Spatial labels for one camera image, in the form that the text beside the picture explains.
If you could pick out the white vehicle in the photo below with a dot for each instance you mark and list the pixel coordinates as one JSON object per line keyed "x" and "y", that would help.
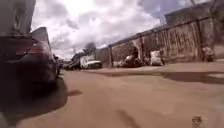
{"x": 89, "y": 62}

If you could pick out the tree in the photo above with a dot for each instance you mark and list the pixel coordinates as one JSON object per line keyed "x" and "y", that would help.
{"x": 89, "y": 46}

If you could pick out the brownish worn road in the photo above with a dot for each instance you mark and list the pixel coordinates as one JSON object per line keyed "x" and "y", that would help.
{"x": 133, "y": 100}

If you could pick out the white bulky object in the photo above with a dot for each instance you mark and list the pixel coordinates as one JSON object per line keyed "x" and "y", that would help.
{"x": 156, "y": 57}

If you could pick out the dark car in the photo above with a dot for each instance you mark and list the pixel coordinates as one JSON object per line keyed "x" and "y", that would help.
{"x": 33, "y": 63}

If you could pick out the grey building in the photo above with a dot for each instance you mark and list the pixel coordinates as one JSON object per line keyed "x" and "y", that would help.
{"x": 15, "y": 15}

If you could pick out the dark heap by wall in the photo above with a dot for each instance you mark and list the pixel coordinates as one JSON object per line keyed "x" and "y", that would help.
{"x": 131, "y": 60}

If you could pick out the stained concrete wall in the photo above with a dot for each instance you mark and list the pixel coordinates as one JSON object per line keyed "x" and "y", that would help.
{"x": 180, "y": 40}

